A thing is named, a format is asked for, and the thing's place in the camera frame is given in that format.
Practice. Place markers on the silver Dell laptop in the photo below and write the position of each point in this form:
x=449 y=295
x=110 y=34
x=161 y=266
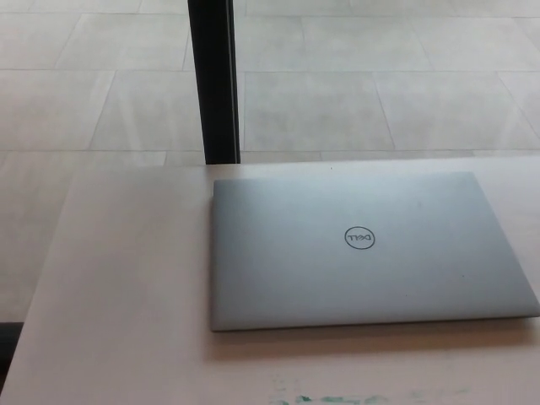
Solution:
x=337 y=270

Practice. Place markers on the black vertical window post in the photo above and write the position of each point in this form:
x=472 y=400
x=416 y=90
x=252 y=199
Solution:
x=215 y=84

